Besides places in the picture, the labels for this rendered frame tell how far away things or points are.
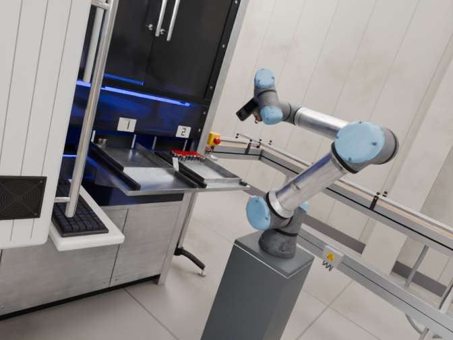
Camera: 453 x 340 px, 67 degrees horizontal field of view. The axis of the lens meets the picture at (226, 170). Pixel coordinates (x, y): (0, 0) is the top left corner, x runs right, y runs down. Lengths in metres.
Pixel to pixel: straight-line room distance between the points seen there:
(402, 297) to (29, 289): 1.94
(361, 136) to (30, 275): 1.50
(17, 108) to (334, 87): 3.63
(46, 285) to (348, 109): 3.31
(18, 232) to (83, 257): 0.91
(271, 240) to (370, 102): 2.88
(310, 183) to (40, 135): 0.75
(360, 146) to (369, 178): 3.00
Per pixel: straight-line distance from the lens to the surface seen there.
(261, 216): 1.18
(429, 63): 4.00
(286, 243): 1.35
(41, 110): 0.90
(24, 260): 1.78
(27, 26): 0.86
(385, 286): 2.30
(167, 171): 1.53
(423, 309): 2.28
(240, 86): 4.73
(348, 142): 1.01
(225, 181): 1.63
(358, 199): 2.25
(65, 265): 1.88
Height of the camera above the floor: 1.37
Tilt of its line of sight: 15 degrees down
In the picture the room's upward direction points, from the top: 18 degrees clockwise
